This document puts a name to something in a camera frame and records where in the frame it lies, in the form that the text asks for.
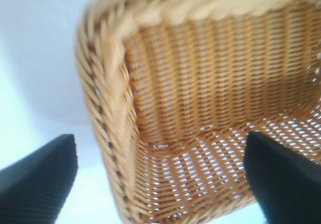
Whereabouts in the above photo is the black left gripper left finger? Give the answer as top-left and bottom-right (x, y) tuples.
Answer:
(0, 134), (79, 224)

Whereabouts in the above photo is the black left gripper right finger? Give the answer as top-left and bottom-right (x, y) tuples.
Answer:
(244, 131), (321, 224)

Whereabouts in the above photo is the woven tan wicker basket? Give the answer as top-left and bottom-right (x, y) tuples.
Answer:
(75, 0), (321, 224)

